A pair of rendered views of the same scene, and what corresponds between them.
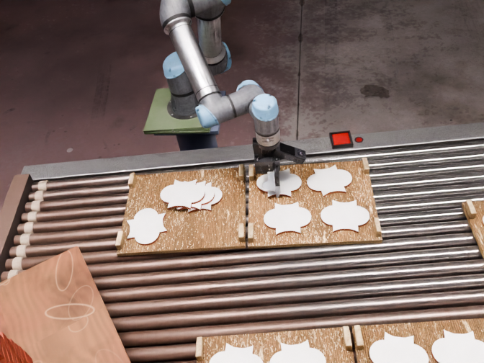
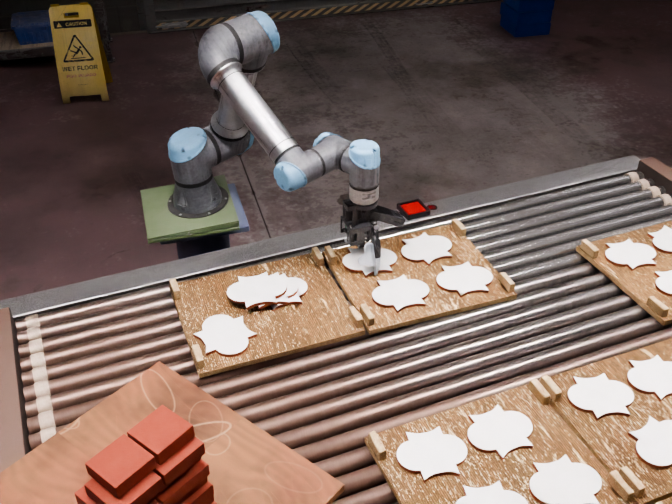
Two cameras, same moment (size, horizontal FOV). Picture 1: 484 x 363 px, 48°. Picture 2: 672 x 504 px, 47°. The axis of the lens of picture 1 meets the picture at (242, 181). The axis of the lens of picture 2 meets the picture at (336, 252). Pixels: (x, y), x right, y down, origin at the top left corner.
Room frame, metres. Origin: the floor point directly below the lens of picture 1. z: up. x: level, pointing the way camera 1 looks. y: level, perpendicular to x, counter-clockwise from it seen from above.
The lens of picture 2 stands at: (-0.16, 0.73, 2.17)
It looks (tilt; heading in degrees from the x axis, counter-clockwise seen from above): 36 degrees down; 333
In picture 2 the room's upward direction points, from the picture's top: straight up
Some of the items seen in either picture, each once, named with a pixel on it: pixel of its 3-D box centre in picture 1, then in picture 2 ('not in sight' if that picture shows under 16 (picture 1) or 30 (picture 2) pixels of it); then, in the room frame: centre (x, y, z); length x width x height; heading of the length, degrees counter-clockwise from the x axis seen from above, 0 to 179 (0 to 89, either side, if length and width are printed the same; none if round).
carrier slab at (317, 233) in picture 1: (310, 202); (416, 274); (1.18, -0.21, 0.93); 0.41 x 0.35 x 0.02; 83
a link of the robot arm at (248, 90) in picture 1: (248, 99); (331, 153); (1.37, -0.06, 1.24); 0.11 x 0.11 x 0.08; 15
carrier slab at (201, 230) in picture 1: (184, 209); (263, 308); (1.24, 0.20, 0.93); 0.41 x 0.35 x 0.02; 84
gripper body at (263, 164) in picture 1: (267, 153); (360, 219); (1.28, -0.09, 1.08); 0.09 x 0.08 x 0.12; 82
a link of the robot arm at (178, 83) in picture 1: (181, 71); (191, 154); (1.84, 0.17, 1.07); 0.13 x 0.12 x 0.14; 105
